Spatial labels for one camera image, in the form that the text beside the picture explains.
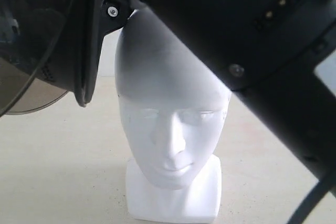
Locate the black helmet with visor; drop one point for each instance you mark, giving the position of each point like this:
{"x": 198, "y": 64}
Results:
{"x": 52, "y": 47}

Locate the white mannequin head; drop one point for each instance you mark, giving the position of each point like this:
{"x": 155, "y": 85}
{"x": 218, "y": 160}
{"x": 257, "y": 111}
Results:
{"x": 172, "y": 110}

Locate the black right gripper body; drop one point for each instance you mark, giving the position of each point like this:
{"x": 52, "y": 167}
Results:
{"x": 243, "y": 41}

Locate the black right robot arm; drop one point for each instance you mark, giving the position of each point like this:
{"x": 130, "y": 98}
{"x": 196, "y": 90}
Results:
{"x": 297, "y": 107}

